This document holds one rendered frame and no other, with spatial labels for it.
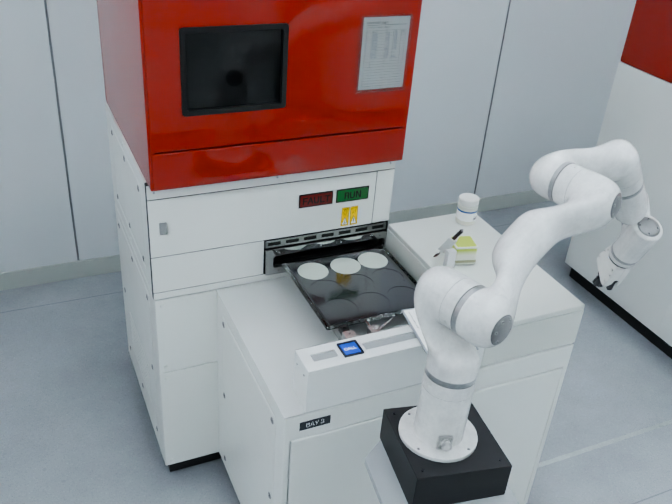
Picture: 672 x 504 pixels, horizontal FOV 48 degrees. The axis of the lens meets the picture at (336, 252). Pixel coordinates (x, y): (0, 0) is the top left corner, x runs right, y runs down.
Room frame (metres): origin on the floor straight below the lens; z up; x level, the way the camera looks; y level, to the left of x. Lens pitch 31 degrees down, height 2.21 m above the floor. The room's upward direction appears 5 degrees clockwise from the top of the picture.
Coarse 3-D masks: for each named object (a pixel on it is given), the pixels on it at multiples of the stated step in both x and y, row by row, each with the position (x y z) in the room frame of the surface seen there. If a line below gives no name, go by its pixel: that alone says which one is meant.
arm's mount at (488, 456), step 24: (408, 408) 1.41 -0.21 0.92; (384, 432) 1.37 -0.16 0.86; (480, 432) 1.34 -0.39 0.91; (408, 456) 1.24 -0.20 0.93; (480, 456) 1.26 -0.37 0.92; (504, 456) 1.27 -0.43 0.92; (408, 480) 1.21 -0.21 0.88; (432, 480) 1.18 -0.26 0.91; (456, 480) 1.20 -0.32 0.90; (480, 480) 1.22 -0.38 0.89; (504, 480) 1.24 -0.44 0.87
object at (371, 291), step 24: (288, 264) 2.05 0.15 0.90; (360, 264) 2.09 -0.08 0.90; (312, 288) 1.93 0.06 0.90; (336, 288) 1.94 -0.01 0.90; (360, 288) 1.95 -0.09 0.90; (384, 288) 1.96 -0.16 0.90; (408, 288) 1.97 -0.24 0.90; (336, 312) 1.81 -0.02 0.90; (360, 312) 1.82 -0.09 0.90; (384, 312) 1.83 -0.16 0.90
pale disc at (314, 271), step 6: (306, 264) 2.06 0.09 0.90; (312, 264) 2.07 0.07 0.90; (318, 264) 2.07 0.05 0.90; (300, 270) 2.02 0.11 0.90; (306, 270) 2.03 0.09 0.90; (312, 270) 2.03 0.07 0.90; (318, 270) 2.03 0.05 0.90; (324, 270) 2.04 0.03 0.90; (306, 276) 1.99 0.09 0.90; (312, 276) 2.00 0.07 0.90; (318, 276) 2.00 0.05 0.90; (324, 276) 2.00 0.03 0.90
